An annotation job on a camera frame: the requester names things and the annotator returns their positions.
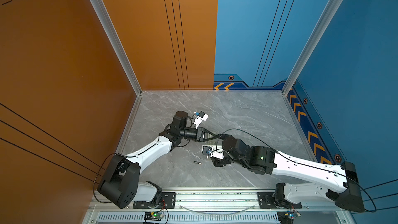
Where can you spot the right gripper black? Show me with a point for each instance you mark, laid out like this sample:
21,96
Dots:
220,163

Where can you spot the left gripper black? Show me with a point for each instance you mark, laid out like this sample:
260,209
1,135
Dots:
200,132

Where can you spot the beige remote control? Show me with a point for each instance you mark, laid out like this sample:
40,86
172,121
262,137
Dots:
212,142

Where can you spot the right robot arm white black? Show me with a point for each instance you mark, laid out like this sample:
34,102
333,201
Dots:
337,183

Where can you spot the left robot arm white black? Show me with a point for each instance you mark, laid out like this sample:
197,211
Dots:
121,184

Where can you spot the white ventilation grille strip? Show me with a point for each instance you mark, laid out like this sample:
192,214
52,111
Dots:
188,218

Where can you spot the green circuit board left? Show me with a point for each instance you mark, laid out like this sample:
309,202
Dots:
153,217

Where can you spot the circuit board right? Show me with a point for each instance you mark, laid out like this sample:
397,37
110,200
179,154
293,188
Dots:
288,217

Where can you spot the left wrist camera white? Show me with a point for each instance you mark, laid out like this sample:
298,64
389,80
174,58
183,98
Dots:
199,117

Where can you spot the aluminium front rail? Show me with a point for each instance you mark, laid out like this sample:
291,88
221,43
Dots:
222,199

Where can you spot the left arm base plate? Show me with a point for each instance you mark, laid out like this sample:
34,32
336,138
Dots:
167,199

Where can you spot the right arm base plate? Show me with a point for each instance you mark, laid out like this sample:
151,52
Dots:
267,200

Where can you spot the left aluminium corner post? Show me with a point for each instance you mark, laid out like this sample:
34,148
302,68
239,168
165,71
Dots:
108,26

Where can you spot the aluminium corner post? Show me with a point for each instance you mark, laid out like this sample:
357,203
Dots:
108,26
323,22

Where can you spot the right aluminium corner post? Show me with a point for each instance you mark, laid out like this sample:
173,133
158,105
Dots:
323,22

